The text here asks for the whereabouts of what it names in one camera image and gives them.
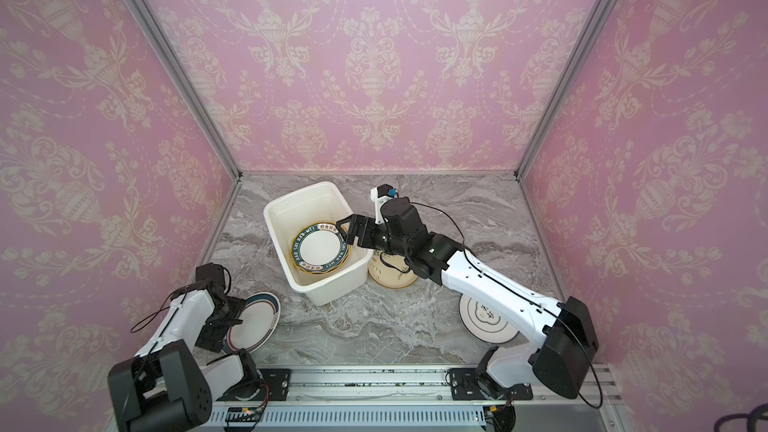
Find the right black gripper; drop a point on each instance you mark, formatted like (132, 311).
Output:
(366, 233)

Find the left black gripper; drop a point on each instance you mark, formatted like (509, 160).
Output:
(213, 340)

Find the yellow polka dot plate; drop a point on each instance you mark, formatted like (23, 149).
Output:
(336, 267)

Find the white plate green red rim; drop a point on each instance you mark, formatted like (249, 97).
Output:
(258, 321)

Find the cream willow pattern plate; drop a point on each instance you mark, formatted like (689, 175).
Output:
(392, 272)

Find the white plate blue rim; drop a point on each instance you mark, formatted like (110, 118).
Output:
(485, 324)

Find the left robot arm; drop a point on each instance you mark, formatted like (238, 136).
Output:
(162, 387)

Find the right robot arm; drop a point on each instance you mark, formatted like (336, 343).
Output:
(561, 338)

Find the white plastic bin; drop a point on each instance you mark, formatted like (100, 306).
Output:
(315, 262)

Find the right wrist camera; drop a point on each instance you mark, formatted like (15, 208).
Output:
(379, 195)

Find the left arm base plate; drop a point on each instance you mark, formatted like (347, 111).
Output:
(269, 384)

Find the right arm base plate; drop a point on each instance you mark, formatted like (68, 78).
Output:
(466, 385)

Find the left aluminium corner post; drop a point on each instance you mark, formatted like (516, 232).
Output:
(150, 25)

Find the aluminium corner post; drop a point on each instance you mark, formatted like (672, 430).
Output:
(593, 25)
(150, 25)

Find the right aluminium corner post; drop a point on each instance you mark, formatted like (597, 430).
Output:
(593, 25)

